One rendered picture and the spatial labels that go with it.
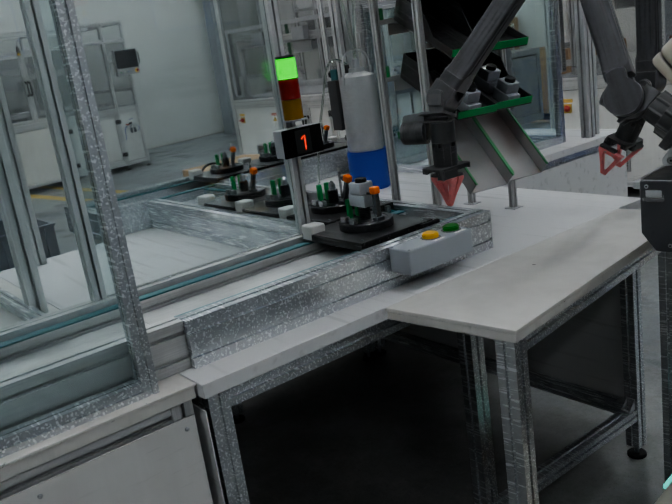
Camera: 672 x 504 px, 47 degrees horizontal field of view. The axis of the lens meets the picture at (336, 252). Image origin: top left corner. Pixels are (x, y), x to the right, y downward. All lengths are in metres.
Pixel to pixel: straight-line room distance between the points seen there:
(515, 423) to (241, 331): 0.59
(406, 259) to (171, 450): 0.66
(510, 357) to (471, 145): 0.83
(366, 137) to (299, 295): 1.38
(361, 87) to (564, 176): 0.99
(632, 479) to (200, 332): 1.59
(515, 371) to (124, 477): 0.77
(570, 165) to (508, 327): 1.96
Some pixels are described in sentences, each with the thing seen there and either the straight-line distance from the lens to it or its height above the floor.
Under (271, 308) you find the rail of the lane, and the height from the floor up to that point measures 0.92.
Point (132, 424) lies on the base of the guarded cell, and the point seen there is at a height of 0.83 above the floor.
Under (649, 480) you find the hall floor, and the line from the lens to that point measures 2.68.
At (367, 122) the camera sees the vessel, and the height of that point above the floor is 1.12.
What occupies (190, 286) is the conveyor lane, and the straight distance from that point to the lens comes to 1.83.
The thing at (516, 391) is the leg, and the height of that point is 0.72.
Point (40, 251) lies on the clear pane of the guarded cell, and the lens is 1.37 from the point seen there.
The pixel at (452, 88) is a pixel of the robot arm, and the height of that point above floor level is 1.29.
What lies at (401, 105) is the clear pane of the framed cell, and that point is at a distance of 3.23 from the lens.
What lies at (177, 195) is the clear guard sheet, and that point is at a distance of 1.85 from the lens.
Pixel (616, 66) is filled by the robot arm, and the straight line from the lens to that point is 1.71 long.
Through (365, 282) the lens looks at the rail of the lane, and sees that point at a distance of 1.77.
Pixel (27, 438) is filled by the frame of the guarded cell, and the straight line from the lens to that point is 1.43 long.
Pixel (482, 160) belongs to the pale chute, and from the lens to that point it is 2.22.
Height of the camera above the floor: 1.45
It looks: 15 degrees down
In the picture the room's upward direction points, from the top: 8 degrees counter-clockwise
